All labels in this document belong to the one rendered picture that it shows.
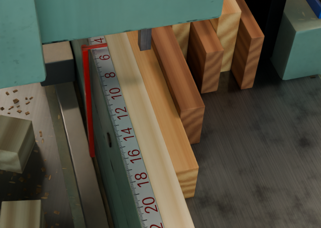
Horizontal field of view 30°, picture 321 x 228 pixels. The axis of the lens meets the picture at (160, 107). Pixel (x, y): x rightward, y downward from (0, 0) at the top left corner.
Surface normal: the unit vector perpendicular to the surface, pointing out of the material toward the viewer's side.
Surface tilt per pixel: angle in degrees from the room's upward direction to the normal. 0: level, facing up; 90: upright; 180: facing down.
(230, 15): 90
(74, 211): 0
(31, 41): 90
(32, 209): 0
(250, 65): 90
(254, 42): 90
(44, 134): 0
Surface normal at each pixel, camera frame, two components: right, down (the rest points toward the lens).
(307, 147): 0.04, -0.65
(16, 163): -0.19, 0.74
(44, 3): 0.27, 0.74
